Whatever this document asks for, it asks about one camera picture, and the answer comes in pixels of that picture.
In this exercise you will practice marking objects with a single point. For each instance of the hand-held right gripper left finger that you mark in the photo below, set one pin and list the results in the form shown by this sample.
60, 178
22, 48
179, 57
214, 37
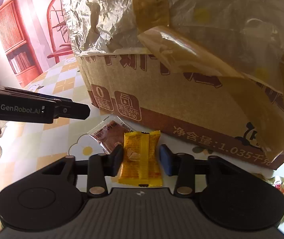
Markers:
117, 163

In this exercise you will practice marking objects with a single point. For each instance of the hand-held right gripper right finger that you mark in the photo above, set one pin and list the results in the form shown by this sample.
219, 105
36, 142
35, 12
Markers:
165, 159

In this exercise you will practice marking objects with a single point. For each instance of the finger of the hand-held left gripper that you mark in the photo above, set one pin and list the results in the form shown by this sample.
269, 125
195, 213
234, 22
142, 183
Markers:
74, 110
57, 98

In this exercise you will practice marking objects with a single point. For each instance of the yellow snack packet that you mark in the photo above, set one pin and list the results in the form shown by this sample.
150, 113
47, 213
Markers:
142, 159

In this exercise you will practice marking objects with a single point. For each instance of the red-brown snack packet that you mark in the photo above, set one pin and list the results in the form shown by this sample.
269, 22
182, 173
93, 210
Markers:
109, 134

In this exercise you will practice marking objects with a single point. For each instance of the golden red-print snack packet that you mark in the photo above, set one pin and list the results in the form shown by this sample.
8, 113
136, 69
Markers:
279, 186

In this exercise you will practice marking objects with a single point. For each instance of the cardboard box with plastic liner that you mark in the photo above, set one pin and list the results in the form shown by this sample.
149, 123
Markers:
206, 29

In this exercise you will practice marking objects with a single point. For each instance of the checkered floral tablecloth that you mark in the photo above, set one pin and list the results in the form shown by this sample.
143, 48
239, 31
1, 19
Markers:
57, 139

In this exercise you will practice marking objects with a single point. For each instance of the printed room-scene backdrop cloth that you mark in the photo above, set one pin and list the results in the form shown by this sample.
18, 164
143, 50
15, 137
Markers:
19, 29

